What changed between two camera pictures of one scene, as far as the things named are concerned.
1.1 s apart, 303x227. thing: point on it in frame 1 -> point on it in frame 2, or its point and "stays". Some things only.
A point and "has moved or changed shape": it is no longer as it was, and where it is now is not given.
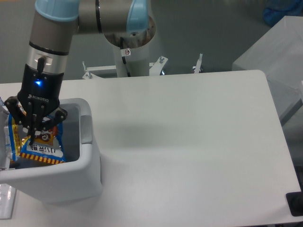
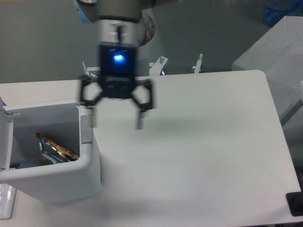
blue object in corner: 276,10 stays
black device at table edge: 295,202 stays
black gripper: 39,98 -> 118,74
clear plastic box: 7,198 stays
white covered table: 279,53 stays
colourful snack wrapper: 48,145 has moved or changed shape
